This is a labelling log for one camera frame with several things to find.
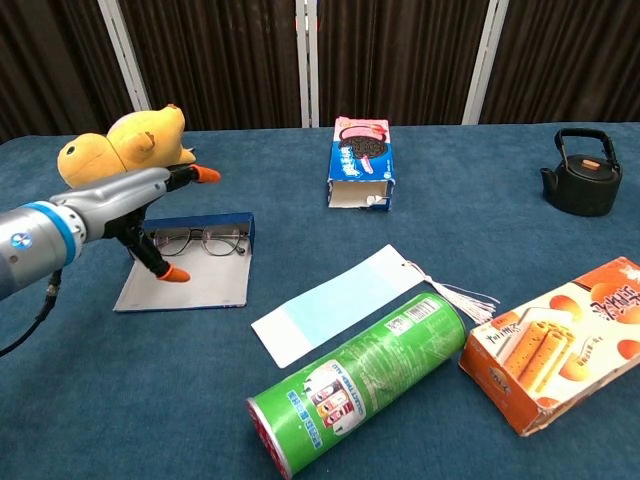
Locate black cast iron kettle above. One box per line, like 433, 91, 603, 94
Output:
539, 127, 624, 218

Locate white tasselled bookmark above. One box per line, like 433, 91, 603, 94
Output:
250, 243, 501, 370

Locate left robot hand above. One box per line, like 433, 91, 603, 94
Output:
48, 164, 222, 284

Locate blue glasses case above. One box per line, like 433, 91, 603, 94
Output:
113, 212, 255, 313

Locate white screen frame post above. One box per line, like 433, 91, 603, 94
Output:
294, 0, 320, 129
460, 0, 510, 126
97, 0, 152, 114

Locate green chips can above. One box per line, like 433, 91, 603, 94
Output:
244, 291, 468, 467

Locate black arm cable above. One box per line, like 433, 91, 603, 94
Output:
0, 269, 64, 357

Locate blue cookie box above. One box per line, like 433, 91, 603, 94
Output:
326, 115, 396, 212

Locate dark brown pleated curtain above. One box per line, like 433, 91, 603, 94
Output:
0, 0, 640, 144

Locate yellow plush animal toy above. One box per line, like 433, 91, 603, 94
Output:
56, 103, 198, 190

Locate blue table cloth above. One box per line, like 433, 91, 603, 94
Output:
0, 121, 640, 480

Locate orange egg roll box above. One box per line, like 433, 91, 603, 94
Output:
458, 256, 640, 438

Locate black wire-frame eyeglasses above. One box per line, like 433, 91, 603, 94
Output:
151, 223, 250, 257

